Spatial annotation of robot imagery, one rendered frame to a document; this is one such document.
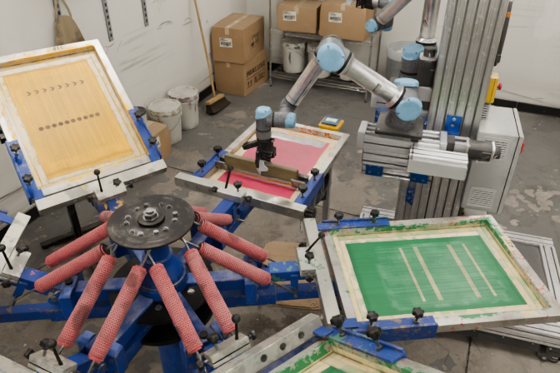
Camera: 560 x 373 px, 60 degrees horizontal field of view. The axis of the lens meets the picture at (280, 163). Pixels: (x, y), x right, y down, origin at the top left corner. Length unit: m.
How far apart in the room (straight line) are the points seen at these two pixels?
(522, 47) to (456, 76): 3.31
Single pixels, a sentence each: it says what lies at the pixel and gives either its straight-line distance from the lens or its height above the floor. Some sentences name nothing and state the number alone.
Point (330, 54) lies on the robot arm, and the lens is 2.12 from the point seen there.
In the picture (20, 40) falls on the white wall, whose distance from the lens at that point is 3.86.
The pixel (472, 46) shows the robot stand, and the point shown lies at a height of 1.64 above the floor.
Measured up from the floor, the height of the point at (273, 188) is 0.96.
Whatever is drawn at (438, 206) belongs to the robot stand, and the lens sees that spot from 2.89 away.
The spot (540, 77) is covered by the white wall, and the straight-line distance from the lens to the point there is 5.91.
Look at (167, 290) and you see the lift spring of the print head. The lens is 1.63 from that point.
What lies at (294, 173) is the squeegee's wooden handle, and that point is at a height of 1.05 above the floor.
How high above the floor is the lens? 2.37
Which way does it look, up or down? 32 degrees down
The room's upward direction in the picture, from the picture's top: straight up
